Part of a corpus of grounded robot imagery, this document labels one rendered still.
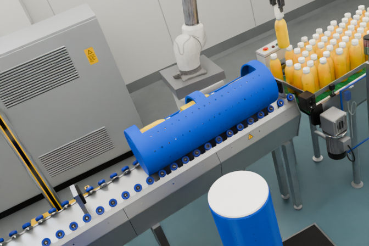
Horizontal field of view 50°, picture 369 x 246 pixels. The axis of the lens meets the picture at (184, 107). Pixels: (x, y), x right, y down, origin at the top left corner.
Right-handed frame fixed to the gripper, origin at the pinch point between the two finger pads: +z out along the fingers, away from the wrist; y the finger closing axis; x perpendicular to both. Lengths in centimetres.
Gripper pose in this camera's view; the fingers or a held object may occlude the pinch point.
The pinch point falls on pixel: (278, 11)
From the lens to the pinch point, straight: 254.8
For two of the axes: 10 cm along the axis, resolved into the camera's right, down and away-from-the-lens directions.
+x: 8.4, -4.7, 2.6
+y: 4.6, 3.7, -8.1
